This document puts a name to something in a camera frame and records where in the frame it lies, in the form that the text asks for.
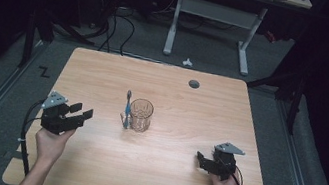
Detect grey round cable grommet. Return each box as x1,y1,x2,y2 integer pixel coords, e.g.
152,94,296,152
187,78,202,90

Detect blue and grey toothbrush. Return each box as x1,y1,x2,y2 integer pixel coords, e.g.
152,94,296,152
120,89,136,130

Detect black floor cables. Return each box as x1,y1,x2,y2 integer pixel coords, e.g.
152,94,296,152
89,0,141,58

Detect person's left hand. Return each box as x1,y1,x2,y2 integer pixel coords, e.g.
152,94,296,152
30,122,77,170

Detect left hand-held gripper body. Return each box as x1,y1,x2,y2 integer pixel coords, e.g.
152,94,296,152
36,89,89,139

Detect desk with white legs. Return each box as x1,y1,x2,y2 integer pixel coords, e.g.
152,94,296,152
160,0,314,86

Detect black metal stand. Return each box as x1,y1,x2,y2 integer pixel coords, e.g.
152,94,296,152
239,60,311,137
17,7,60,73

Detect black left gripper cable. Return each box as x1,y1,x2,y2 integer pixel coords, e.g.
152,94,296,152
13,97,47,178

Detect small white floor object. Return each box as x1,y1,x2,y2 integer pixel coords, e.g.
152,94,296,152
181,56,195,69

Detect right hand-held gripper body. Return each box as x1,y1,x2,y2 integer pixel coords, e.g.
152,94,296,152
201,138,248,184

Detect clear glass cup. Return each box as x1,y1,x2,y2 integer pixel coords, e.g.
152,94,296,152
126,96,156,135

